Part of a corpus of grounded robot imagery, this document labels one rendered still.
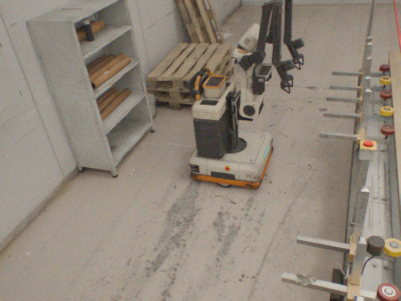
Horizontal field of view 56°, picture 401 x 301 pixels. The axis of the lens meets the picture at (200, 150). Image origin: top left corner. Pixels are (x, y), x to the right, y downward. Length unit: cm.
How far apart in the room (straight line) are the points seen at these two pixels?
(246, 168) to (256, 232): 56
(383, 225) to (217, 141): 152
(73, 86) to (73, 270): 153
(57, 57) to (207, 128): 140
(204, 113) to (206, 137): 24
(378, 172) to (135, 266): 186
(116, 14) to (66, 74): 92
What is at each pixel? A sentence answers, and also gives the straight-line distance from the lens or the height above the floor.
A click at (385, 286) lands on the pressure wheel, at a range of 177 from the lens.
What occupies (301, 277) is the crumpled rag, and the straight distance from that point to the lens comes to 178.
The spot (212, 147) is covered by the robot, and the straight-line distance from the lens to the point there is 333.
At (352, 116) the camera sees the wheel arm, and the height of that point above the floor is 84.
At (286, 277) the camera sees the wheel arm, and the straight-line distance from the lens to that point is 178.
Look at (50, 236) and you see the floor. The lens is 355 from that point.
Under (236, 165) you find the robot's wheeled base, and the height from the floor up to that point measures 27.
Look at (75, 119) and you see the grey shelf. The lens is 374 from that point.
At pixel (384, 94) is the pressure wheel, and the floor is 91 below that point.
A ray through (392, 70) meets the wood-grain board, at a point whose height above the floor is 90.
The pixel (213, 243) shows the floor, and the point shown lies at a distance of 307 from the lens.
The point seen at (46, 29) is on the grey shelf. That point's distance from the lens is 345.
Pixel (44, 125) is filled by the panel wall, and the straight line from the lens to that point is 372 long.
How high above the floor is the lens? 228
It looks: 34 degrees down
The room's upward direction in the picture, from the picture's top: 7 degrees counter-clockwise
